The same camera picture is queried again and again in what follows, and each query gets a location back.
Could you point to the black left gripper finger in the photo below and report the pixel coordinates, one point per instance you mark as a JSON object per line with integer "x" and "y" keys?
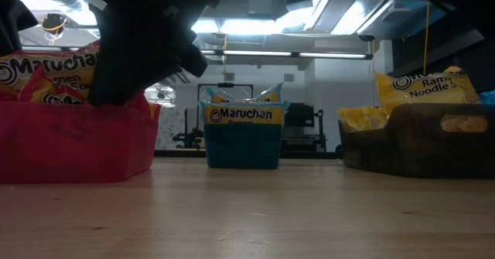
{"x": 112, "y": 85}
{"x": 193, "y": 60}

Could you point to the pink plastic bin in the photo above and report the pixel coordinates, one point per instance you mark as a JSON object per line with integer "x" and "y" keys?
{"x": 73, "y": 143}

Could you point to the yellow Maruchan noodle pack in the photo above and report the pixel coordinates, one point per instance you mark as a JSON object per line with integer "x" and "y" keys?
{"x": 363, "y": 119}
{"x": 425, "y": 89}

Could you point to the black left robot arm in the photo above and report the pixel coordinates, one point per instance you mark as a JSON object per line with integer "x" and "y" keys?
{"x": 13, "y": 23}

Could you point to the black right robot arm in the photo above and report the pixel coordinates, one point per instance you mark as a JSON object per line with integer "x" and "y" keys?
{"x": 460, "y": 4}

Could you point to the blue plastic bin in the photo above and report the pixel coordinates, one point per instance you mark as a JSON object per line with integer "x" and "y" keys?
{"x": 243, "y": 147}

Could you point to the long LED light bar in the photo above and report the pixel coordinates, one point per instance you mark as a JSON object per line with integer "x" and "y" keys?
{"x": 294, "y": 54}

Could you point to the black machine on stand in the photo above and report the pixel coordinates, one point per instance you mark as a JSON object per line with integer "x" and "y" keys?
{"x": 305, "y": 127}

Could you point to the dark translucent plastic bin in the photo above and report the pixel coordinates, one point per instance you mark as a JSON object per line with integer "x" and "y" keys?
{"x": 417, "y": 147}

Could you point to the grey square wall vent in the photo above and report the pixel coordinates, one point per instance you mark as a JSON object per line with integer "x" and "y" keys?
{"x": 229, "y": 76}
{"x": 289, "y": 77}

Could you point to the grey rectangular air duct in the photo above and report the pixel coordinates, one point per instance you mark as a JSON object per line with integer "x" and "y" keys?
{"x": 255, "y": 5}

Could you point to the black aluminium table frame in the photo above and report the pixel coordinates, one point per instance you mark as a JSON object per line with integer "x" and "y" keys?
{"x": 309, "y": 154}

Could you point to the black security camera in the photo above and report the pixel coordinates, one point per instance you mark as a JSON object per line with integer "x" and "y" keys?
{"x": 366, "y": 37}

